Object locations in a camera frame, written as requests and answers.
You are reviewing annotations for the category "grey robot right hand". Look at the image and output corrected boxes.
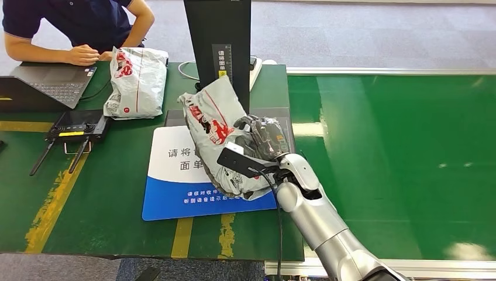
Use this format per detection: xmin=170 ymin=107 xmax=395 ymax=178
xmin=234 ymin=114 xmax=292 ymax=162

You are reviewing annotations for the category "person's right hand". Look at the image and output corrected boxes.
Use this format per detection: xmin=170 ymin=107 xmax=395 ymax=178
xmin=67 ymin=43 xmax=101 ymax=67

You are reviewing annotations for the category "white red-print poly mailer package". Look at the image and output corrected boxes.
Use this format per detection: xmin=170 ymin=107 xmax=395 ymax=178
xmin=103 ymin=47 xmax=170 ymax=121
xmin=177 ymin=76 xmax=273 ymax=202

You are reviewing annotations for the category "green conveyor belt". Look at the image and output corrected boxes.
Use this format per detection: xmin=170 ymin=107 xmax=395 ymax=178
xmin=287 ymin=74 xmax=496 ymax=262

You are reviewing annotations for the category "person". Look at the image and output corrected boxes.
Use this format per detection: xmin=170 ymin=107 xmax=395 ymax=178
xmin=2 ymin=0 xmax=156 ymax=67

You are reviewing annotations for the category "dark grey laptop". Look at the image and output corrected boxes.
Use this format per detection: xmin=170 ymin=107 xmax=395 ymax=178
xmin=0 ymin=63 xmax=98 ymax=114

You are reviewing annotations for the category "white power strip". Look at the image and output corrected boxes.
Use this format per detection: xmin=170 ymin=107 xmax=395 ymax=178
xmin=249 ymin=56 xmax=264 ymax=93

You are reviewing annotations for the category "black remote controller with antennas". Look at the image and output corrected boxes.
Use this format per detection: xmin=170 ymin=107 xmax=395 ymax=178
xmin=29 ymin=109 xmax=112 ymax=177

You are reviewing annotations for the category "yellow black ruler label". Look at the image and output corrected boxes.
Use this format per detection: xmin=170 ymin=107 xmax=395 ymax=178
xmin=211 ymin=43 xmax=233 ymax=80

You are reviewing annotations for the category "white blue instruction placard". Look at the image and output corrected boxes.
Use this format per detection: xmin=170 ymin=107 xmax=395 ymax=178
xmin=141 ymin=124 xmax=278 ymax=222

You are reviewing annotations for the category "black scanner column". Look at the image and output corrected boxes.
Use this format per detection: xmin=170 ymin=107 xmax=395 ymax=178
xmin=183 ymin=0 xmax=253 ymax=114

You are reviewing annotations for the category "black flat object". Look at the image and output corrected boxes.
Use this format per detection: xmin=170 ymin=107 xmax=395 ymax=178
xmin=135 ymin=266 xmax=161 ymax=281

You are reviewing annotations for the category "black laptop cable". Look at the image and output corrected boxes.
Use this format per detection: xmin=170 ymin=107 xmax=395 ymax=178
xmin=79 ymin=77 xmax=112 ymax=103

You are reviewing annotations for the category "white cable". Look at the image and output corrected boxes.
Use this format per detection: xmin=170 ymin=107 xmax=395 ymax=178
xmin=177 ymin=60 xmax=201 ymax=82

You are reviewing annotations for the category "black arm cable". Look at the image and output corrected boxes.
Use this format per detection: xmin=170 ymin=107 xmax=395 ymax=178
xmin=247 ymin=166 xmax=286 ymax=281

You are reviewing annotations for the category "silver conveyor frame rail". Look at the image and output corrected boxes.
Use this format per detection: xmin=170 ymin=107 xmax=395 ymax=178
xmin=264 ymin=257 xmax=496 ymax=281
xmin=285 ymin=67 xmax=496 ymax=76

